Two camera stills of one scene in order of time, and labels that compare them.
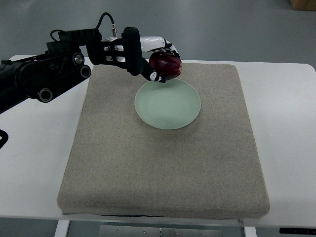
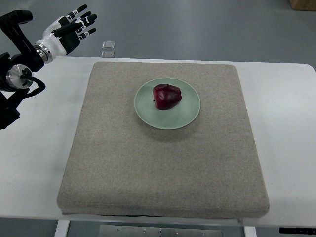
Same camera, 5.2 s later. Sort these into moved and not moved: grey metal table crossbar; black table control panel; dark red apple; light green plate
Moved: dark red apple
Not moved: black table control panel; grey metal table crossbar; light green plate
